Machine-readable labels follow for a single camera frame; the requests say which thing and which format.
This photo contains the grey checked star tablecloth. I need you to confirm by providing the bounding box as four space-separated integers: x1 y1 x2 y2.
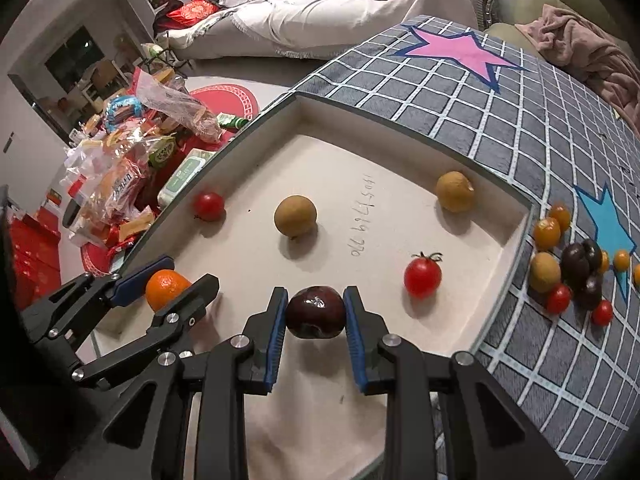
295 14 640 480

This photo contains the red round mat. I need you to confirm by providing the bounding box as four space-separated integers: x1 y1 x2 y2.
189 83 262 132

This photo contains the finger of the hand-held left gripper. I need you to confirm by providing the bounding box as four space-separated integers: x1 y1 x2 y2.
69 274 221 392
22 255 177 377

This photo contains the red patterned cushion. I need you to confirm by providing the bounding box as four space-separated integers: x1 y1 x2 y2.
165 0 222 29

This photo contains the orange mandarin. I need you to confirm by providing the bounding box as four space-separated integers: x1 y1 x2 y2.
145 269 194 313

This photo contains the white cardboard tray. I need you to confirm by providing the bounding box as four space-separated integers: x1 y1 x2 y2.
90 92 544 480

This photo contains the green wet wipes pack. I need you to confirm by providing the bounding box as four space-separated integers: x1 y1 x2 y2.
157 147 217 207

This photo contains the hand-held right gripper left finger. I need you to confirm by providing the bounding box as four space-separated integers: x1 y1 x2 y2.
55 286 289 480

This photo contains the brown longan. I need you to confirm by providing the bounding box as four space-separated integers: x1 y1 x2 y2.
273 195 319 239
529 251 562 295
435 171 476 214

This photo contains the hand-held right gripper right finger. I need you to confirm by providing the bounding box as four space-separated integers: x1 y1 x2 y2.
344 285 574 480

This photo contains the pile of snack packets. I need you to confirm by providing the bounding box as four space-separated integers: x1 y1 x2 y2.
60 70 251 252

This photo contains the dark purple plum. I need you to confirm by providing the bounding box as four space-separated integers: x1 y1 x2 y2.
285 285 347 340
560 242 594 288
581 238 604 274
575 272 604 311

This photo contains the pink crumpled blanket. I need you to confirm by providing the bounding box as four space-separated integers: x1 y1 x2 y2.
515 4 640 122

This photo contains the white covered sofa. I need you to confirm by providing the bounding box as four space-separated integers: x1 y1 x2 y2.
167 0 496 62

